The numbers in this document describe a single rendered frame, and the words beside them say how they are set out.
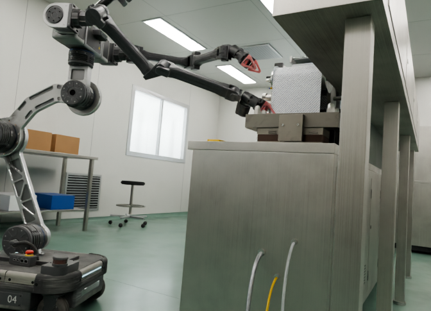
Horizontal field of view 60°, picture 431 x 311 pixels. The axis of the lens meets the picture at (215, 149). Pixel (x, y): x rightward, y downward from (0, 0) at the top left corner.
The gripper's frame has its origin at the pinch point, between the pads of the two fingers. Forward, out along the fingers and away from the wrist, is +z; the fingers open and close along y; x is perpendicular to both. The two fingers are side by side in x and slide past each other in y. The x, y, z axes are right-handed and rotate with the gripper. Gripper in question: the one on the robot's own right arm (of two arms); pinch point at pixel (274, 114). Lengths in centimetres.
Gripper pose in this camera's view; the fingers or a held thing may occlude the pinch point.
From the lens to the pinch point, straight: 181.4
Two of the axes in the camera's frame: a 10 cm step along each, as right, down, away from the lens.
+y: -5.0, -1.2, -8.6
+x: 5.1, -8.4, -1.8
